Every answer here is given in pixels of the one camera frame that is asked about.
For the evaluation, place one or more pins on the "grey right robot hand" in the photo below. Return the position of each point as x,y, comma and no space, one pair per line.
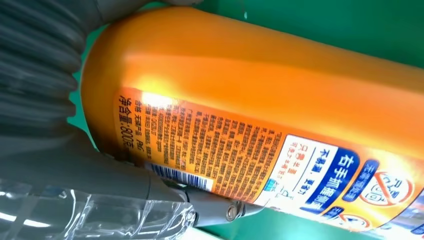
82,198

